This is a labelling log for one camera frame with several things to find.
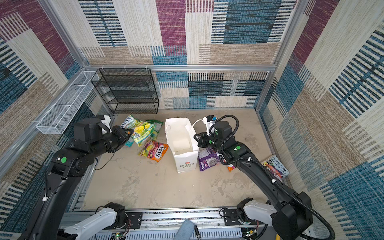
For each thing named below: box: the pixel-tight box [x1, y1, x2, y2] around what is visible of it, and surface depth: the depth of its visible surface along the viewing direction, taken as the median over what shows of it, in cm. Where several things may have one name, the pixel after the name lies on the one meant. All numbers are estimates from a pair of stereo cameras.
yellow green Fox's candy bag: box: [120, 114, 155, 147], surface depth 69 cm
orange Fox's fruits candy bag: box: [227, 163, 236, 172], surface depth 91 cm
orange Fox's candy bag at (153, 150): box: [138, 140, 169, 162], surface depth 97 cm
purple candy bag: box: [197, 147, 220, 172], surface depth 93 cm
